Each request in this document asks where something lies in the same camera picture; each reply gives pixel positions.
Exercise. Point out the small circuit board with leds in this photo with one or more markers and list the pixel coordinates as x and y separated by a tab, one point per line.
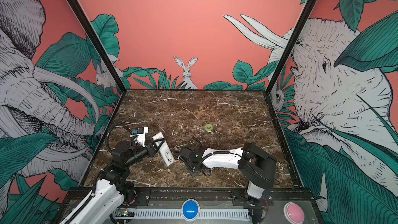
124	213

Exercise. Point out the white slotted cable duct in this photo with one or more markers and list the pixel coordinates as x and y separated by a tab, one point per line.
158	213

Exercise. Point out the pink push button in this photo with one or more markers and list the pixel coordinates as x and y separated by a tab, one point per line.
293	213

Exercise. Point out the green tape roll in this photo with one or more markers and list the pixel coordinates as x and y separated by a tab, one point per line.
208	128

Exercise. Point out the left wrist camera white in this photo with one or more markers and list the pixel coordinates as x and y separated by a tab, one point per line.
139	136

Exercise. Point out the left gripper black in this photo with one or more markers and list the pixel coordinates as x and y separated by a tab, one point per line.
150	149

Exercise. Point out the white remote control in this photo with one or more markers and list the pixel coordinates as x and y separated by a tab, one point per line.
163	149

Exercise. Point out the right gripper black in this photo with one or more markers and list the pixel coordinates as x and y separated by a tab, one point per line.
188	168

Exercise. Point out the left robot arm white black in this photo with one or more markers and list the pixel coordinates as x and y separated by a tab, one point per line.
110	187

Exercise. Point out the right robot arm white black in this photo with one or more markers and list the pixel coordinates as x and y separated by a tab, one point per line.
257	166

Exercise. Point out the black front mounting rail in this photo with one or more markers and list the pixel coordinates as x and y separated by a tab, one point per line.
238	196

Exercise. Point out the blue push button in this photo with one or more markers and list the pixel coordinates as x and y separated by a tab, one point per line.
190	210

